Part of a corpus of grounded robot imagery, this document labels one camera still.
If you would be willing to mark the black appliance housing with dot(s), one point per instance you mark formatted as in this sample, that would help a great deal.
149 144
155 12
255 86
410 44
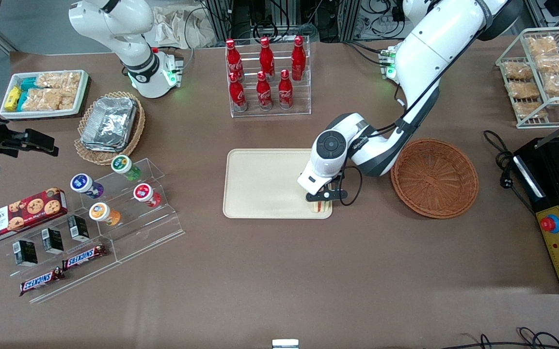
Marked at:
551 186

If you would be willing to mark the red cola bottle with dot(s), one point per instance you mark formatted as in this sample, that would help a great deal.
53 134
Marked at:
298 60
233 60
263 94
285 92
237 94
266 58

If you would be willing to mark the triangular sandwich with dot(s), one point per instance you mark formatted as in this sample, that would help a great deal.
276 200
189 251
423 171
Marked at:
319 209

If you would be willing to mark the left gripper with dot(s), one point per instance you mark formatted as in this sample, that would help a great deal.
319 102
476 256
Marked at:
338 179

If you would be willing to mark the yellow snack packet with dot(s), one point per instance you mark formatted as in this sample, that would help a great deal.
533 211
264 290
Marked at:
12 98

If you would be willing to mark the clear acrylic bottle rack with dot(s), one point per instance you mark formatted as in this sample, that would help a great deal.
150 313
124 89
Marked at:
303 97

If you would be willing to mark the teal snack packet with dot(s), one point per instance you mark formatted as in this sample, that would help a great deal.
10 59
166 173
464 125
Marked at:
28 84
22 101

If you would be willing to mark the white connector box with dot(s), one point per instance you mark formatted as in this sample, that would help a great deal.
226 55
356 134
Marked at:
175 68

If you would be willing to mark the clear acrylic step display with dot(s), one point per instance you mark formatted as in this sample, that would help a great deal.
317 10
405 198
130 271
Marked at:
90 276
160 228

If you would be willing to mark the small black box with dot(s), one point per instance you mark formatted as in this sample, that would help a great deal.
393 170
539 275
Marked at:
78 229
53 241
26 253

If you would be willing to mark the clear rice cracker packet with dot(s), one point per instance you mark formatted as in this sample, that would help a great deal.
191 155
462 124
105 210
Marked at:
71 85
49 80
41 99

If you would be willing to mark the aluminium foil tray stack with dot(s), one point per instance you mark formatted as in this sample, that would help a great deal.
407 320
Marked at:
109 123

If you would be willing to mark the beige plastic tray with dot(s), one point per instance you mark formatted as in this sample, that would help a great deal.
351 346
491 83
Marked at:
264 183

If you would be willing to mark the Snickers chocolate bar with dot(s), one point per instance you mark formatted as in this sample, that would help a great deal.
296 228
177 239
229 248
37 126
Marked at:
41 281
84 257

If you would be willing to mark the crumpled beige cloth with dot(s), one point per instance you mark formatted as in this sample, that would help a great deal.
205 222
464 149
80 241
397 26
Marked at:
182 26

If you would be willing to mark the white rectangular snack tray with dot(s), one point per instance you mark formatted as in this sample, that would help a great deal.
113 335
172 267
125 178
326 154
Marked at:
84 89

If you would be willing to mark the red Walkers cookie box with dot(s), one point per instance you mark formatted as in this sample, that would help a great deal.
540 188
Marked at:
17 218

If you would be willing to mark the green lidded cup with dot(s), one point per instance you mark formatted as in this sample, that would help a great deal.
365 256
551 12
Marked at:
122 165

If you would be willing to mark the red lidded cup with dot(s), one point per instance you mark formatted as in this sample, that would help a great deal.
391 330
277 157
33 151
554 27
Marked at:
142 192

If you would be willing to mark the red emergency stop button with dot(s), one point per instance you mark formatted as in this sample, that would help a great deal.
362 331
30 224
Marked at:
550 224

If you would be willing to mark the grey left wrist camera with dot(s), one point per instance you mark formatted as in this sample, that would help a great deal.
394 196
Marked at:
327 195

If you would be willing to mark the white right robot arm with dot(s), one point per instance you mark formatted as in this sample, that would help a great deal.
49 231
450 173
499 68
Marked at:
138 72

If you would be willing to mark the light oval wicker basket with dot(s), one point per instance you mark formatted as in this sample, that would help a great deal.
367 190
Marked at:
136 131

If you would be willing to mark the orange lidded cup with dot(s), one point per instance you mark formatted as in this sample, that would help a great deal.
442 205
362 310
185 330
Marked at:
100 212

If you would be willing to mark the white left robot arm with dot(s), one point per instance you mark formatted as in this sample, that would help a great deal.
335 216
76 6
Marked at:
444 43

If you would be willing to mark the brown wicker basket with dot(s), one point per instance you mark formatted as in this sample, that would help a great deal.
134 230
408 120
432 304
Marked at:
434 178

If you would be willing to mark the purple lidded cup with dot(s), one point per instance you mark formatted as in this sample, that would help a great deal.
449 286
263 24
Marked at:
81 183

